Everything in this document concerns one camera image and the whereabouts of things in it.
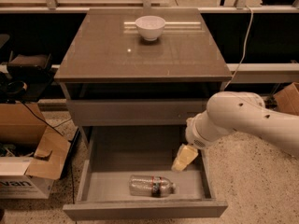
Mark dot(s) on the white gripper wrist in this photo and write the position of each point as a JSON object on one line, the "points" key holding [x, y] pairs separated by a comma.
{"points": [[193, 136]]}

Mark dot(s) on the clear plastic water bottle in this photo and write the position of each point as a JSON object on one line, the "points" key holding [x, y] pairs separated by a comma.
{"points": [[151, 186]]}

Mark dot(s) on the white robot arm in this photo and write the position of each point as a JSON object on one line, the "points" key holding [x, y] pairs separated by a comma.
{"points": [[228, 112]]}

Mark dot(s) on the open grey middle drawer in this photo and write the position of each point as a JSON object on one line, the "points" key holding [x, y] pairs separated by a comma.
{"points": [[117, 153]]}

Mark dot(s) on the grey drawer cabinet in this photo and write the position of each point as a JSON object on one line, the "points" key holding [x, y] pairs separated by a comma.
{"points": [[109, 60]]}

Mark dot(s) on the closed grey upper drawer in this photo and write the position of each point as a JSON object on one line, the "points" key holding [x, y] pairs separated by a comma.
{"points": [[134, 112]]}

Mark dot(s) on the cardboard box right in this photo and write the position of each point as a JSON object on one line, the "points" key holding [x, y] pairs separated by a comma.
{"points": [[288, 99]]}

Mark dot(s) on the white ceramic bowl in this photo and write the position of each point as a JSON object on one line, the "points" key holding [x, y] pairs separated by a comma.
{"points": [[150, 27]]}

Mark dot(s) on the open cardboard box left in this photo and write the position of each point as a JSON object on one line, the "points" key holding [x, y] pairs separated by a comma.
{"points": [[32, 153]]}

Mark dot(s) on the black tray on shelf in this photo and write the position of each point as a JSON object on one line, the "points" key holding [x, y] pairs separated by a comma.
{"points": [[29, 65]]}

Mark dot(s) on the black round device left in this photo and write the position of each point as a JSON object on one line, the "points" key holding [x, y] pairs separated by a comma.
{"points": [[11, 91]]}

